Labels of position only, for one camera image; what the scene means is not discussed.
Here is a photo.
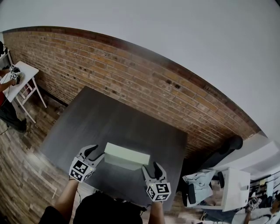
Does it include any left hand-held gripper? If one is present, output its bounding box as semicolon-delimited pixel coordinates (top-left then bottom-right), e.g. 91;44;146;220
68;143;106;183

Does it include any person's left forearm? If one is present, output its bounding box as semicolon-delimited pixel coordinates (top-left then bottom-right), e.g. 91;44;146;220
54;179;79;224

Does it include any small white table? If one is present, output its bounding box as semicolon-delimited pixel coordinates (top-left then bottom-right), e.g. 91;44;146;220
0;60;48;124

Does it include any black high-back office chair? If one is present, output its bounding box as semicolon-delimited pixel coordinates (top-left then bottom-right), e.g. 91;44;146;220
177;135;244;207

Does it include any person's right forearm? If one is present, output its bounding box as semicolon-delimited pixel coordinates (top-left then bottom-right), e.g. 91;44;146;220
150;201;164;224

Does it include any light grey cloth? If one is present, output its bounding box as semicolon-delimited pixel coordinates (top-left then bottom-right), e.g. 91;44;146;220
182;169;214;203

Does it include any pale green box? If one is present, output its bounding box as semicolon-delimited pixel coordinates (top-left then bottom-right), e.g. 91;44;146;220
104;142;151;172

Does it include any white side desk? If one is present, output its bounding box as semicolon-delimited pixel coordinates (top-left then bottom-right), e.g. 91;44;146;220
192;167;251;212

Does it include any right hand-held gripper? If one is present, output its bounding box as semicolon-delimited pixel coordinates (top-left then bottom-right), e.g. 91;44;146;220
141;161;172;203

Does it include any person's black clothing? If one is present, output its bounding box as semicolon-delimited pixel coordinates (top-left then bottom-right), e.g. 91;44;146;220
39;192;145;224

